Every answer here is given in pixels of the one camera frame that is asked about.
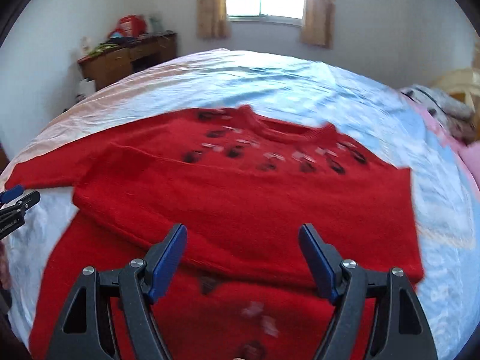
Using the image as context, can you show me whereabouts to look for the red knitted sweater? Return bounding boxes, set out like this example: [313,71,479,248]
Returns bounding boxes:
[8,106,423,359]

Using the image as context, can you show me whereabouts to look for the white bag beside desk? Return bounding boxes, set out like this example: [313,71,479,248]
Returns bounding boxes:
[76,79,96,102]

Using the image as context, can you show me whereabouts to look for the brown wooden desk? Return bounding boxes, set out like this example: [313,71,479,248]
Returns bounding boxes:
[77,31,177,90]

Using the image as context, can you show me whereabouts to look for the green cloth on desk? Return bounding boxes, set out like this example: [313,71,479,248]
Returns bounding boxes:
[88,42,118,57]

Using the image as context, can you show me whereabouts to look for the pink floral pillow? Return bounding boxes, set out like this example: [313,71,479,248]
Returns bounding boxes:
[459,141,480,189]

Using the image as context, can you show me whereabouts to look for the red bag on desk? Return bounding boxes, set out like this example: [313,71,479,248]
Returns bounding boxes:
[107,15,147,38]

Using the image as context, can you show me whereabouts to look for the blue pink patterned bedsheet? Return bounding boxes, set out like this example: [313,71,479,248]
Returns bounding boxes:
[12,49,479,359]

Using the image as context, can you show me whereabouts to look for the grey white folded blanket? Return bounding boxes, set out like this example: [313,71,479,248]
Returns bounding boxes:
[400,85,476,144]

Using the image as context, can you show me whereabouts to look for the window left beige curtain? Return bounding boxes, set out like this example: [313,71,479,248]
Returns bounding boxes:
[197,0,230,39]

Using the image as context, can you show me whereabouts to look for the window beige curtain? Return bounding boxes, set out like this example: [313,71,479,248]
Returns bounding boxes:
[300,0,335,49]
[197,0,230,39]

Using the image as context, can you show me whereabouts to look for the cream wooden headboard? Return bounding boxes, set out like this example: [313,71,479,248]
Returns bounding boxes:
[431,67,480,141]

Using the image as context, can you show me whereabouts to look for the window right beige curtain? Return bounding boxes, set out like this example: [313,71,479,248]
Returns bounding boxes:
[300,0,335,49]

